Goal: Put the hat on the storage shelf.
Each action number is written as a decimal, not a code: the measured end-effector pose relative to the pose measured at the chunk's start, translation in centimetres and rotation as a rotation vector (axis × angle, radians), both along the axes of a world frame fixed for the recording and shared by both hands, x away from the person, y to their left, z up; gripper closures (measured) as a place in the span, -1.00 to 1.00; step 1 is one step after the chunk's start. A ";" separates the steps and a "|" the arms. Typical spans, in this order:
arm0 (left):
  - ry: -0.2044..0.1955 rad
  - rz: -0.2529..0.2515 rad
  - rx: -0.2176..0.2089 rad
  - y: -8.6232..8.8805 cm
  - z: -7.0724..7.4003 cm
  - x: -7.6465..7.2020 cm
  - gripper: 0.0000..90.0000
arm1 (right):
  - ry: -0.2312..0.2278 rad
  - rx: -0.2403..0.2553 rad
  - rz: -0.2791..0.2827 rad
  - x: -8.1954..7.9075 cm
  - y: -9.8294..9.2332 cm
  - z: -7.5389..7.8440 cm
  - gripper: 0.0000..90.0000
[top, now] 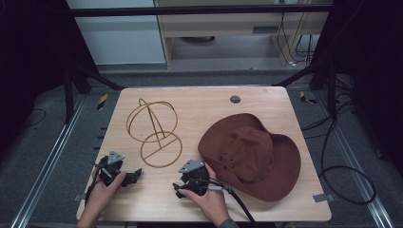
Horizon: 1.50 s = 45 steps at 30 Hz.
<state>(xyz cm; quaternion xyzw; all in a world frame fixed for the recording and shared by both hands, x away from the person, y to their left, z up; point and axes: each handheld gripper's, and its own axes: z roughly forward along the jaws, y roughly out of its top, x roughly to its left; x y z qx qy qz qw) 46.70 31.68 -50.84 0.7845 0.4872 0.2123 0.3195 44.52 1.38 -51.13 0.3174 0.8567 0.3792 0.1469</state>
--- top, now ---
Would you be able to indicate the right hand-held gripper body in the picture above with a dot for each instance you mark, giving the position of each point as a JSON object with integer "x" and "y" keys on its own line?
{"x": 196, "y": 177}

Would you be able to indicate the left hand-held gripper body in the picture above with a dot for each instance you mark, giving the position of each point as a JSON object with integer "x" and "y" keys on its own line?
{"x": 109, "y": 171}

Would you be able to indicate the brown wide-brim hat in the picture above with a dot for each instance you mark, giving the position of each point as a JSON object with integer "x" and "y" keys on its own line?
{"x": 253, "y": 148}

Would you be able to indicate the person's left hand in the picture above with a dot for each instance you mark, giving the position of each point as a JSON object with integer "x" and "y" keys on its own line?
{"x": 103, "y": 193}

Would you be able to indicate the person's right hand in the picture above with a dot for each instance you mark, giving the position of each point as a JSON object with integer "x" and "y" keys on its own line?
{"x": 209, "y": 202}

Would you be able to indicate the grey tape piece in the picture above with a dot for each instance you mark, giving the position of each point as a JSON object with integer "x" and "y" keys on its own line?
{"x": 323, "y": 198}
{"x": 78, "y": 197}

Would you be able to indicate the yellow black striped tape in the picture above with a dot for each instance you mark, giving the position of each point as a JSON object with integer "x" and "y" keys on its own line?
{"x": 102, "y": 101}
{"x": 305, "y": 98}

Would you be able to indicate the black metal stand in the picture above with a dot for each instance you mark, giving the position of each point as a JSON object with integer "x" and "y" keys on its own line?
{"x": 331, "y": 91}
{"x": 69, "y": 95}

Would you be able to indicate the grey round table grommet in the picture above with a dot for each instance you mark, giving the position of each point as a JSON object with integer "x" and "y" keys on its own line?
{"x": 235, "y": 99}

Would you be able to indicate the white cabinet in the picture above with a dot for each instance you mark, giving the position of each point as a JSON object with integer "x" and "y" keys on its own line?
{"x": 120, "y": 38}

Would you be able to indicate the black curtain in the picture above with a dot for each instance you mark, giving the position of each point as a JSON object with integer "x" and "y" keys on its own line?
{"x": 28, "y": 63}
{"x": 374, "y": 79}

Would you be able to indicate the light wooden desk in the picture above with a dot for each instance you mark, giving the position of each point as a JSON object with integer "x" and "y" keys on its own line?
{"x": 221, "y": 23}

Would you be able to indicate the aluminium floor rail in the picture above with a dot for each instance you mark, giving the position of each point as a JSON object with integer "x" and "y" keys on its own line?
{"x": 47, "y": 161}
{"x": 358, "y": 164}

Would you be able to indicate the black horizontal frame bar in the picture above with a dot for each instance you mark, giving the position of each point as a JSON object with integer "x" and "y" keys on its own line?
{"x": 190, "y": 10}

